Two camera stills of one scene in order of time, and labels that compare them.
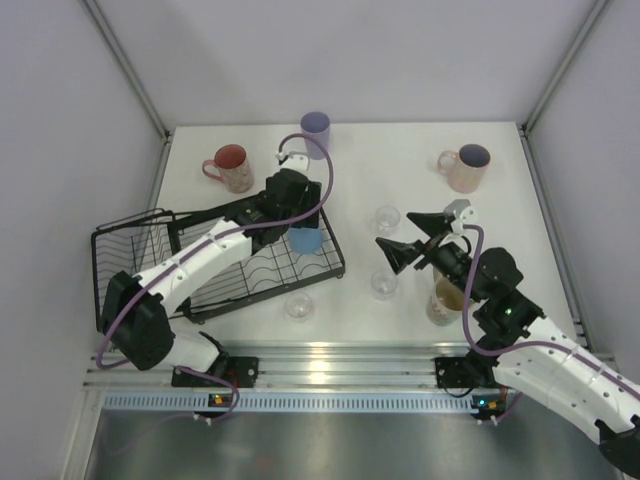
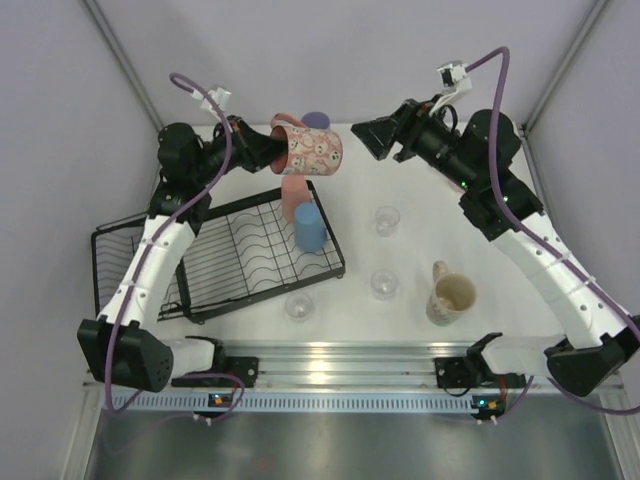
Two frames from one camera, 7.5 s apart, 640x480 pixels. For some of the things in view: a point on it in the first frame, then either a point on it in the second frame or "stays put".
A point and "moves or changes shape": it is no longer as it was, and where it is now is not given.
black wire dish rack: (127, 245) stays put
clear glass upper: (387, 218) stays put
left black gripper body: (313, 190) -> (234, 128)
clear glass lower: (297, 306) stays put
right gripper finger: (398, 254) -> (377, 135)
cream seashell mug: (445, 301) stays put
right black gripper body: (445, 258) -> (425, 137)
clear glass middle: (383, 285) stays put
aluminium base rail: (350, 365) stays put
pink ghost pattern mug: (234, 168) moves or changes shape
